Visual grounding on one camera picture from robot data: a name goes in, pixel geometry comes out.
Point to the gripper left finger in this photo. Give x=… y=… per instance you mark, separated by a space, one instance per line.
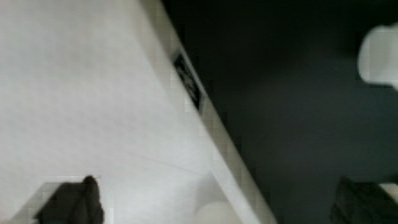
x=73 y=205

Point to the white desk top tray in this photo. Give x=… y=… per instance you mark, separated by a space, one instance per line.
x=101 y=120

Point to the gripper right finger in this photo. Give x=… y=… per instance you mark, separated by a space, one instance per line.
x=364 y=205

